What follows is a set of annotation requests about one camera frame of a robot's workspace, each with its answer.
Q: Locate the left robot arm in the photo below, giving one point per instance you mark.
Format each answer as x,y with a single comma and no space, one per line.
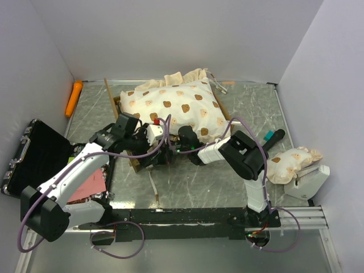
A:
48,210

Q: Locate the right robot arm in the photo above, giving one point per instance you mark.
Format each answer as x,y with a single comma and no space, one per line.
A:
240,151

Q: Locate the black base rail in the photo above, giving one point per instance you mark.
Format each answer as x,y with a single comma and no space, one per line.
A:
185,223

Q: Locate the white lint roller box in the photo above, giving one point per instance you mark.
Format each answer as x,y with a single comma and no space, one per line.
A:
308,181

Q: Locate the black open carrying case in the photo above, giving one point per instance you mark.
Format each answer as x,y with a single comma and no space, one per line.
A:
41,154

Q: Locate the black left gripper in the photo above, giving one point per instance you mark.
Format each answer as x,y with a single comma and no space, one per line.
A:
141,132

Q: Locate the wooden pet bed frame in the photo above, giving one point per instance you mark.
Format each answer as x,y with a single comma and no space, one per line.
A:
194,114

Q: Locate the bear print bed mattress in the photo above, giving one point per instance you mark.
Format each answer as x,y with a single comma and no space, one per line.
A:
183,184

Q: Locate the small bear print pillow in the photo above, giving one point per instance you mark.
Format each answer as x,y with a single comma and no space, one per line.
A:
284,166

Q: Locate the pink paper sheets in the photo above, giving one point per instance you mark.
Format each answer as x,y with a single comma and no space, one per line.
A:
94,184

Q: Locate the aluminium frame rail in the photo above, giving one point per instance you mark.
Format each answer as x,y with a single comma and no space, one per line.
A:
296,216

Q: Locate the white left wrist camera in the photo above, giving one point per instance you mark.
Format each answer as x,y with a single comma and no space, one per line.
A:
155,133

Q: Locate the orange plastic carrot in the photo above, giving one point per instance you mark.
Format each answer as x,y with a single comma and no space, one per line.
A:
77,88

